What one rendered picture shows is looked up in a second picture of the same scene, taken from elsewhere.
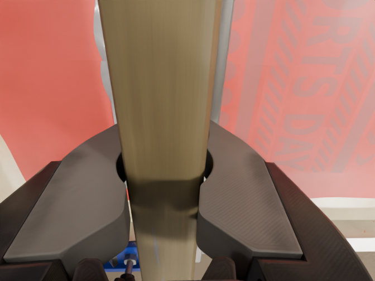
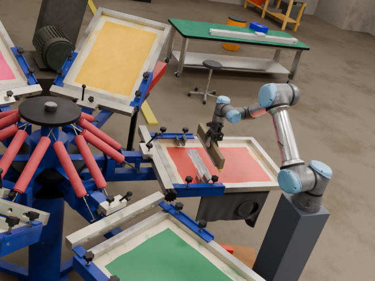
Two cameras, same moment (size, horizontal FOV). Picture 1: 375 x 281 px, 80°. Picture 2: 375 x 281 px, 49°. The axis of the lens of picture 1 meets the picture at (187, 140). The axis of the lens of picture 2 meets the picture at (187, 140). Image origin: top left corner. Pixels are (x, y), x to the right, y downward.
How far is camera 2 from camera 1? 2.58 m
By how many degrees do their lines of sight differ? 89
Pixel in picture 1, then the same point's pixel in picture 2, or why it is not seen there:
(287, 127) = (229, 170)
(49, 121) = (187, 171)
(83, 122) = (193, 170)
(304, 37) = not seen: hidden behind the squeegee
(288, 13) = not seen: hidden behind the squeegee
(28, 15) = (183, 160)
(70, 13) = (188, 160)
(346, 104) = (235, 167)
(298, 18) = not seen: hidden behind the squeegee
